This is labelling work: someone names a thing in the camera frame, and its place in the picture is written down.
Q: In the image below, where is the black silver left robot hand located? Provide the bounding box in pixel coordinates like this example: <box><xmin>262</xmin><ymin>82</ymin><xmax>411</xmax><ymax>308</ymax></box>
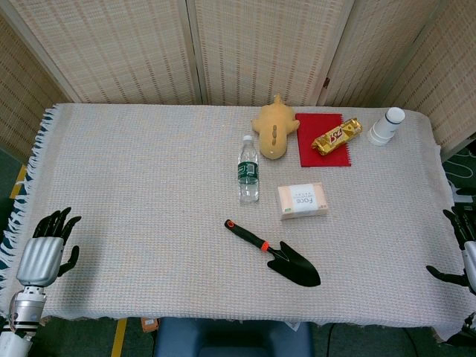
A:
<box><xmin>16</xmin><ymin>207</ymin><xmax>82</xmax><ymax>287</ymax></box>

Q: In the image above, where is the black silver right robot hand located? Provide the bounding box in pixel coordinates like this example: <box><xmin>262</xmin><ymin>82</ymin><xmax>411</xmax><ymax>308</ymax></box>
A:
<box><xmin>426</xmin><ymin>208</ymin><xmax>476</xmax><ymax>295</ymax></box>

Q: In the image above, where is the tissue pack box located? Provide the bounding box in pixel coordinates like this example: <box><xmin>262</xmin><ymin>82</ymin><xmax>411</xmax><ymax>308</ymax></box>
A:
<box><xmin>277</xmin><ymin>181</ymin><xmax>331</xmax><ymax>221</ymax></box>

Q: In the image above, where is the beige woven tablecloth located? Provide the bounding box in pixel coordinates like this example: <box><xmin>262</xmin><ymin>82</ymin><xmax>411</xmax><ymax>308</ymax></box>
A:
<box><xmin>0</xmin><ymin>103</ymin><xmax>466</xmax><ymax>341</ymax></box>

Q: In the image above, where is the black garden trowel orange collar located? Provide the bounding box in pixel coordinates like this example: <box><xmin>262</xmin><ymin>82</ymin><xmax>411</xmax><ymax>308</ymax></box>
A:
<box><xmin>224</xmin><ymin>219</ymin><xmax>321</xmax><ymax>288</ymax></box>

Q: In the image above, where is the gold snack package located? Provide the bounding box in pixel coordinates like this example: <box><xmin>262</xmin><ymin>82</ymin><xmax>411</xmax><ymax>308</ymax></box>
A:
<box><xmin>311</xmin><ymin>117</ymin><xmax>364</xmax><ymax>156</ymax></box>

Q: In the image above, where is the red notebook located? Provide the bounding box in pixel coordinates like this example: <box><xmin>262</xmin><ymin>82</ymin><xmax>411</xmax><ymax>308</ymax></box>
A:
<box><xmin>295</xmin><ymin>112</ymin><xmax>353</xmax><ymax>168</ymax></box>

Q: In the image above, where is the blue chair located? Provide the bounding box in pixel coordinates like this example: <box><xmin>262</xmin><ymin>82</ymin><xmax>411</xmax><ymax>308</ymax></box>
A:
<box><xmin>153</xmin><ymin>318</ymin><xmax>315</xmax><ymax>357</ymax></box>

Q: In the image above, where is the clear water bottle green label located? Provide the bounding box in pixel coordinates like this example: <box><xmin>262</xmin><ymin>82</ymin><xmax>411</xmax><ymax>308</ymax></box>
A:
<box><xmin>237</xmin><ymin>135</ymin><xmax>260</xmax><ymax>205</ymax></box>

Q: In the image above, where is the woven folding screen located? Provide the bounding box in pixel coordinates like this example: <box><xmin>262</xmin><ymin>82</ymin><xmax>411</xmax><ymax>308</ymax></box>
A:
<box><xmin>0</xmin><ymin>0</ymin><xmax>476</xmax><ymax>161</ymax></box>

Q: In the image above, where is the yellow plush toy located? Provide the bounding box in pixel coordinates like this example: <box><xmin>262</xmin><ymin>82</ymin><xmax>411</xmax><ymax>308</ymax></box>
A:
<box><xmin>251</xmin><ymin>94</ymin><xmax>300</xmax><ymax>161</ymax></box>

